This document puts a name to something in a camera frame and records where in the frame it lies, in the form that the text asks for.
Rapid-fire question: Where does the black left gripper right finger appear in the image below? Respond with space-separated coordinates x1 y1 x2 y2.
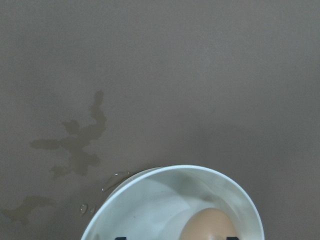
225 236 238 240

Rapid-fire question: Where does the brown egg from bowl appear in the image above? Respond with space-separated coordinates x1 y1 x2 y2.
179 208 239 240

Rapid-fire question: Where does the white round bowl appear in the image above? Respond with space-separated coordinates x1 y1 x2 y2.
82 165 265 240

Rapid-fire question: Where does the brown paper table cover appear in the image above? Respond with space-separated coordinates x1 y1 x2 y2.
0 0 320 240

